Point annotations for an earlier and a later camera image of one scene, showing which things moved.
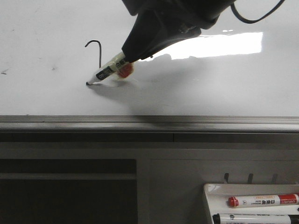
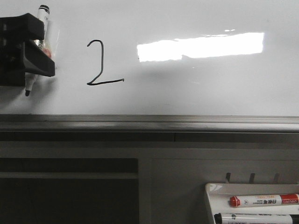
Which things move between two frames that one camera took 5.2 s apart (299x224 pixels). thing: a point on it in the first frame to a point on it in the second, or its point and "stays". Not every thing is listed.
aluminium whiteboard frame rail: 149,123 stays
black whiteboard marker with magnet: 119,66 to 43,15
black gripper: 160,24 to 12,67
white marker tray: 217,196 stays
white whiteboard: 49,49 stays
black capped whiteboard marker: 227,218 stays
